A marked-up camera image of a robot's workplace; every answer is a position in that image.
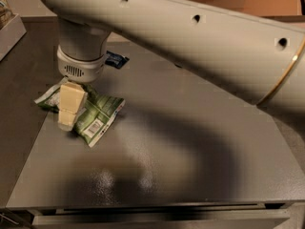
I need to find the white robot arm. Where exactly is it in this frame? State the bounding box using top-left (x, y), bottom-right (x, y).
top-left (41, 0), bottom-right (305, 132)

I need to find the dark blue snack packet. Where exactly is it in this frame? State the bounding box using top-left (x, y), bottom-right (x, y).
top-left (105, 51), bottom-right (129, 69)

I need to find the white box at left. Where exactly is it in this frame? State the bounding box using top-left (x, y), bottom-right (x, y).
top-left (0, 0), bottom-right (27, 61)

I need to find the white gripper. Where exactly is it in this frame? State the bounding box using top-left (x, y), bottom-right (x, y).
top-left (57, 18), bottom-right (111, 132)

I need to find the green jalapeno chip bag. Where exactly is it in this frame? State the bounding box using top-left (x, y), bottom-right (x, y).
top-left (35, 77), bottom-right (125, 148)

